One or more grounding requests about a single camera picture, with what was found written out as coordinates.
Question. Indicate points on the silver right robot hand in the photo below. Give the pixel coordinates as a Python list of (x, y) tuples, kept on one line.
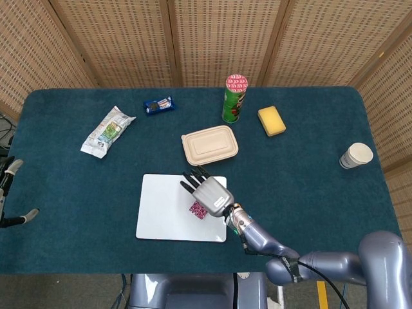
[(214, 194)]

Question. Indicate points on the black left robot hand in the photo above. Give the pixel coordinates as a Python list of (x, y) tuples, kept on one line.
[(9, 174)]

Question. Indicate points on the small pink patterned packet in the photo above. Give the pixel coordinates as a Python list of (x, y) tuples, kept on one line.
[(197, 209)]

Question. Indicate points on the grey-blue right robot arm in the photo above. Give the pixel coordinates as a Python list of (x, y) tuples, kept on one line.
[(260, 236)]

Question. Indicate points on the beige lidded food container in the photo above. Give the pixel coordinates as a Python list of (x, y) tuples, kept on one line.
[(209, 145)]

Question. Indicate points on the white cutting board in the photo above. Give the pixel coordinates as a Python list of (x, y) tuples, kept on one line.
[(161, 209)]

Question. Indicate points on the teal felt table cover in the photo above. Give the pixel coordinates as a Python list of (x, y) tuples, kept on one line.
[(80, 193)]

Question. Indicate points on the green chips can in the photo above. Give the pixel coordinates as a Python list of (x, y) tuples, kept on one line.
[(233, 103)]

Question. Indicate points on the yellow sponge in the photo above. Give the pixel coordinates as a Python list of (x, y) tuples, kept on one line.
[(272, 120)]

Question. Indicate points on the grey-blue robot torso base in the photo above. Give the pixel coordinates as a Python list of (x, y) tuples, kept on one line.
[(193, 289)]

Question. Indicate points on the blue cookie pack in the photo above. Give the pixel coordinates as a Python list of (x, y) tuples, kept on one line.
[(159, 105)]

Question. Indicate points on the white green snack bag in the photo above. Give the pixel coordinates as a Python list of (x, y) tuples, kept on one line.
[(106, 133)]

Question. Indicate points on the white paper cup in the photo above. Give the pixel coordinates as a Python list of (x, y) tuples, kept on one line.
[(354, 157)]

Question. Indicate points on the woven rattan folding screen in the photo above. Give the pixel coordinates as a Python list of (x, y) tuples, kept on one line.
[(128, 38)]

